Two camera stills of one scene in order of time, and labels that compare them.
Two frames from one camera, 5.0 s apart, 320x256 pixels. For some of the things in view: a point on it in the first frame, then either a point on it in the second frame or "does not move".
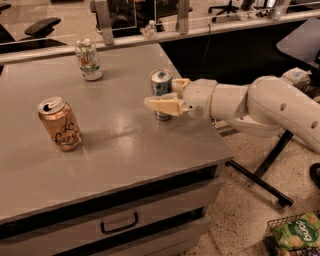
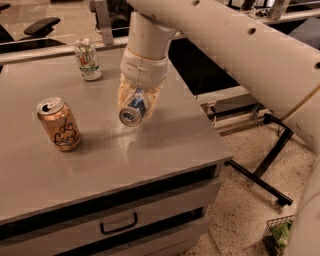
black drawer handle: (122, 227) does not move
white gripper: (197, 96) -> (143, 70)
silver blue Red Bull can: (161, 85) -> (132, 115)
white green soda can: (88, 59) does not move
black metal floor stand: (253, 179) does not move
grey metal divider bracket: (103, 20) does not move
